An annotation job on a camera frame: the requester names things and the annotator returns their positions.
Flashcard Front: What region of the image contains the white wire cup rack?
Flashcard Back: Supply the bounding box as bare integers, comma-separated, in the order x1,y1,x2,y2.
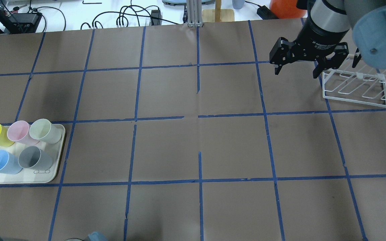
322,49,386,108

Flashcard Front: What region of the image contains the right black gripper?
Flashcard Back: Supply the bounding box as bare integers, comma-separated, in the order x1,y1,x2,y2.
269,17,349,78

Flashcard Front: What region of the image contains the blue cup on desk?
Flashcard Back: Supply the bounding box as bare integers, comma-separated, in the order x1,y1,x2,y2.
232,0,245,10

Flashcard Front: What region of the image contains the pink plastic cup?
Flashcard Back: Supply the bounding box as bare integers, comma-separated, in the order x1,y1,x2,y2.
7,120,39,146

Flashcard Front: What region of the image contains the light blue plastic cup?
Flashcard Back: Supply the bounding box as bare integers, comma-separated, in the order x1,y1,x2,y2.
0,150,22,174

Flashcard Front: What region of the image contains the cream plastic cup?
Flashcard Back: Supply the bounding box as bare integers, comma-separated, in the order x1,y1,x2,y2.
29,118,62,144

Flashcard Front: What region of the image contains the beige serving tray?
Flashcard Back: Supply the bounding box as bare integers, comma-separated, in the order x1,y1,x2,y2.
0,124,66,185

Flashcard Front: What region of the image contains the wooden mug stand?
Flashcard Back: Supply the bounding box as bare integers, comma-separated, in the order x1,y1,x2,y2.
202,0,235,22

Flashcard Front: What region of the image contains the grey plastic cup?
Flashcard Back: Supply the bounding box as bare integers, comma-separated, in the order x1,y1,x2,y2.
18,146,53,171

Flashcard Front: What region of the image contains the aluminium frame post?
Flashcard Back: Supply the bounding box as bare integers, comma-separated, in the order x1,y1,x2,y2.
186,0,203,27

